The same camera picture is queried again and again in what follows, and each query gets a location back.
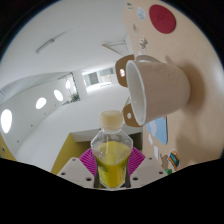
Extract blue illustrated paper sheet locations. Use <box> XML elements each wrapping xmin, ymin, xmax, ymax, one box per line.
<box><xmin>145</xmin><ymin>115</ymin><xmax>168</xmax><ymax>145</ymax></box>

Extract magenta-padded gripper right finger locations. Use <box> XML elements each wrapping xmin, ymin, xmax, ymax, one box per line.
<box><xmin>127</xmin><ymin>147</ymin><xmax>167</xmax><ymax>188</ymax></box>

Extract striped colourful sticker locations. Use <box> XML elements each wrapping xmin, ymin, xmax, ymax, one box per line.
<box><xmin>168</xmin><ymin>149</ymin><xmax>181</xmax><ymax>171</ymax></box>

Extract beige ceramic mug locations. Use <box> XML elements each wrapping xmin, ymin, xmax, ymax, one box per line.
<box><xmin>125</xmin><ymin>59</ymin><xmax>192</xmax><ymax>128</ymax></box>

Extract wooden stair handrail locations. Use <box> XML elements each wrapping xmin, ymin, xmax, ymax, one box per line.
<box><xmin>101</xmin><ymin>39</ymin><xmax>129</xmax><ymax>56</ymax></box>

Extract yellow drink bottle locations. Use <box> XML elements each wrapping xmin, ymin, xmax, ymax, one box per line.
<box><xmin>90</xmin><ymin>110</ymin><xmax>134</xmax><ymax>190</ymax></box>

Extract flat round red coaster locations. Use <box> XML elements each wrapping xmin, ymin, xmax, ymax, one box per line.
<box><xmin>148</xmin><ymin>3</ymin><xmax>177</xmax><ymax>35</ymax></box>

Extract green potted plant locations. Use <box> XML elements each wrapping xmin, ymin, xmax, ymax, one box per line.
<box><xmin>69</xmin><ymin>93</ymin><xmax>81</xmax><ymax>104</ymax></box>

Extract round ceiling lights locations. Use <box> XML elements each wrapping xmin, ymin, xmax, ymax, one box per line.
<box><xmin>0</xmin><ymin>79</ymin><xmax>72</xmax><ymax>134</ymax></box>

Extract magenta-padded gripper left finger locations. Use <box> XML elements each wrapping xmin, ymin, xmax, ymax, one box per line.
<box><xmin>57</xmin><ymin>148</ymin><xmax>100</xmax><ymax>188</ymax></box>

